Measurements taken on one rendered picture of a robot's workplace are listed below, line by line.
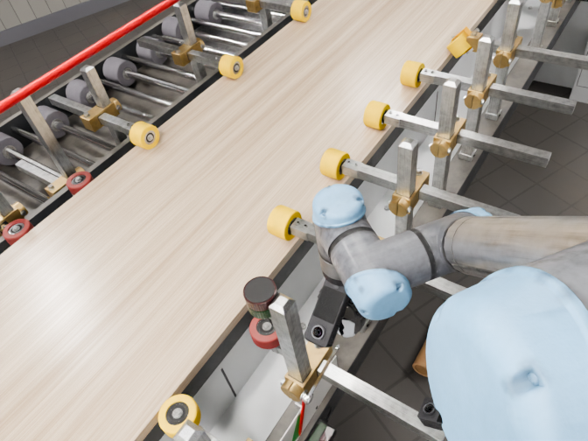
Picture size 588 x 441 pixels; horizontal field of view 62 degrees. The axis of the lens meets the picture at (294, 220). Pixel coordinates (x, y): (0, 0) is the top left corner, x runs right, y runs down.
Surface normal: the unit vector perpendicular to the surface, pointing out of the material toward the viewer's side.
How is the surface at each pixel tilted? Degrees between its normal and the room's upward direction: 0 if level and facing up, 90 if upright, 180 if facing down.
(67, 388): 0
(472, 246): 73
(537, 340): 2
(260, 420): 0
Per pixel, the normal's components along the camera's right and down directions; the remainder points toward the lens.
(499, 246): -0.98, -0.10
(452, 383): -0.96, 0.20
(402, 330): -0.13, -0.67
